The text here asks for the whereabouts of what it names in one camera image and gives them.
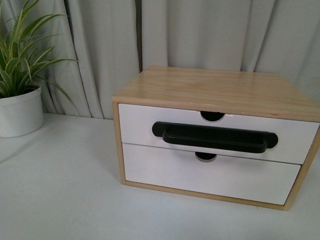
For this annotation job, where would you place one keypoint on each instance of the black drawer handle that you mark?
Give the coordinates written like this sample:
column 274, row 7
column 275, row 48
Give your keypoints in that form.
column 222, row 138

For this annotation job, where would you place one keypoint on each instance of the white drawer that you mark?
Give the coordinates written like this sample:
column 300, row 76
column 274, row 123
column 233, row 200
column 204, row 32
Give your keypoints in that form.
column 294, row 137
column 241, row 178

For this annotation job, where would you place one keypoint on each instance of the wooden two-drawer cabinet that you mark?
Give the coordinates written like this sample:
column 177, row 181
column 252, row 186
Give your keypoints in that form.
column 215, row 93

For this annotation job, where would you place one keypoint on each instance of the grey curtain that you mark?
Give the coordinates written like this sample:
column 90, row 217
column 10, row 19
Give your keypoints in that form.
column 108, row 42

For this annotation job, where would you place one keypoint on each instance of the white plant pot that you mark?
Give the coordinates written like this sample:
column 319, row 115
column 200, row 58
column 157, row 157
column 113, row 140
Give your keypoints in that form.
column 21, row 115

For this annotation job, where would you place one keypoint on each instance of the green striped potted plant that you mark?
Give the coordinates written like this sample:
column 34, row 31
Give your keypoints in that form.
column 25, row 55

